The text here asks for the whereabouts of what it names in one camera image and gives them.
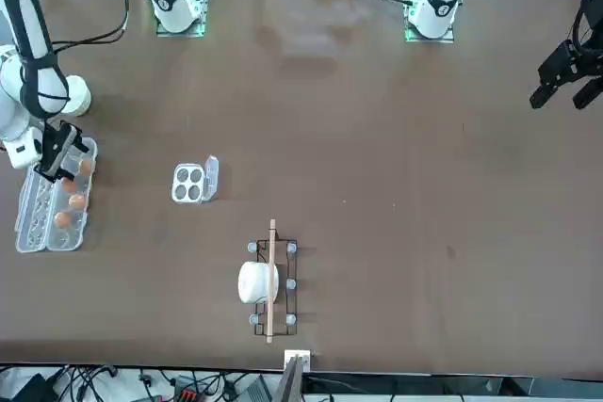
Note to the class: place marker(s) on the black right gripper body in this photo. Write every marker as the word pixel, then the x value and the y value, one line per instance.
pixel 59 143

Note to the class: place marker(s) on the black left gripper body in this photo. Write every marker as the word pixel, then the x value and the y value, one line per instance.
pixel 570 63

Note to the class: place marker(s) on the brown egg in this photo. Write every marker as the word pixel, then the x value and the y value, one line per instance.
pixel 77 201
pixel 70 185
pixel 61 219
pixel 86 167

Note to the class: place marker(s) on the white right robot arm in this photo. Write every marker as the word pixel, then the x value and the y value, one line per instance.
pixel 11 101

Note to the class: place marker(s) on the transparent twelve-slot egg tray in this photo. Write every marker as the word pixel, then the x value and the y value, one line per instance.
pixel 33 232

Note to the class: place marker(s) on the transparent four-slot egg tray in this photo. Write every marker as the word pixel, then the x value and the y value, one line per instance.
pixel 210 181

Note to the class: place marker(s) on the white round cup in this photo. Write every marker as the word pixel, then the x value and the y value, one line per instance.
pixel 80 96

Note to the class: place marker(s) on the white mug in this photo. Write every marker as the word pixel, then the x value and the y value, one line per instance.
pixel 252 282

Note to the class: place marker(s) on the black box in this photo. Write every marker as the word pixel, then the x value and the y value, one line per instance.
pixel 28 390

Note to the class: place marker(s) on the wooden rod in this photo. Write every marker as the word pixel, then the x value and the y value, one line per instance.
pixel 269 326

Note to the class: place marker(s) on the black and red power strip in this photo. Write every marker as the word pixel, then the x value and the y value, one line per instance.
pixel 186 395

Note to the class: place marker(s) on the grey power adapter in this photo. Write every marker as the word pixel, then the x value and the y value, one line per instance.
pixel 258 390

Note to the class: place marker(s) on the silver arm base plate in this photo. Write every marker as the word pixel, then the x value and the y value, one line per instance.
pixel 447 37
pixel 198 33

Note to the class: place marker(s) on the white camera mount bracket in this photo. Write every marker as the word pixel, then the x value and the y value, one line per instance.
pixel 306 356

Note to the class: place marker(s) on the aluminium profile post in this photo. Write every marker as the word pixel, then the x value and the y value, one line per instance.
pixel 289 383

